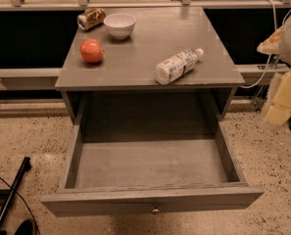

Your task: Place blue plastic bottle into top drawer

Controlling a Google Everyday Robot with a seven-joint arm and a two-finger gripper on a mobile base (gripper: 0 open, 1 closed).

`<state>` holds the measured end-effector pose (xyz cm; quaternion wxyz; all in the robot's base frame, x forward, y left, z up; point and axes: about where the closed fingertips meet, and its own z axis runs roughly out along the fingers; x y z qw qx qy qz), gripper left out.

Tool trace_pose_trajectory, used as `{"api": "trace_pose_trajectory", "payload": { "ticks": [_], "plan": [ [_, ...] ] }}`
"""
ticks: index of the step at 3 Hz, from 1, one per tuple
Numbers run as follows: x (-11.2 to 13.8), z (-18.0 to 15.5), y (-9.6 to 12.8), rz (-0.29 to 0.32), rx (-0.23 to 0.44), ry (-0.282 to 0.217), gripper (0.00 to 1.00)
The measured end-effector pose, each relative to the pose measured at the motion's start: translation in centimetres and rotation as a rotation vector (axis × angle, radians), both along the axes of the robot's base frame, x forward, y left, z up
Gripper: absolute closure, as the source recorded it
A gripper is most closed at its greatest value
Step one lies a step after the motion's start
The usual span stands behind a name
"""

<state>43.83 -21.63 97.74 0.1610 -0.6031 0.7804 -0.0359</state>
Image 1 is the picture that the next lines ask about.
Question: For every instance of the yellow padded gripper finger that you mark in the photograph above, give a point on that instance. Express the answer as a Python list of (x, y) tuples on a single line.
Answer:
[(271, 44), (277, 108)]

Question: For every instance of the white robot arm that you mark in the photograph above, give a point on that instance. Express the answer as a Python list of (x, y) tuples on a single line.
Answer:
[(285, 44)]

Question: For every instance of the open grey top drawer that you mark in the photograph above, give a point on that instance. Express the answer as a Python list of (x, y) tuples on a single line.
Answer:
[(130, 151)]

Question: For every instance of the metal drawer knob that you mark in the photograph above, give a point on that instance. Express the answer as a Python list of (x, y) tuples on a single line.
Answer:
[(155, 209)]

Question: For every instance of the grey wooden cabinet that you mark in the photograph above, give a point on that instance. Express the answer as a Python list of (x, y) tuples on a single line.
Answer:
[(159, 33)]

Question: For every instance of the white ceramic bowl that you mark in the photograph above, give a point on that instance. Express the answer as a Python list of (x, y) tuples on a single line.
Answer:
[(120, 25)]

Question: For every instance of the red apple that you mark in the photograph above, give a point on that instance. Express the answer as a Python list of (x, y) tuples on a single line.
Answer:
[(91, 51)]

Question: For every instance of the brown drink can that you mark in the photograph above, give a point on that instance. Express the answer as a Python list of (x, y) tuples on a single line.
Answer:
[(91, 18)]

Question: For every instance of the black metal pole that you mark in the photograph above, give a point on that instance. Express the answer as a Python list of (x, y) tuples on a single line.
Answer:
[(10, 194)]

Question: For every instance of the black round base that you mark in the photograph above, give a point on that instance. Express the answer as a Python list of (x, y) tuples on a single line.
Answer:
[(27, 227)]

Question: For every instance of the metal railing frame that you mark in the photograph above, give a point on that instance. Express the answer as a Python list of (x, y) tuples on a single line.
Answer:
[(43, 78)]

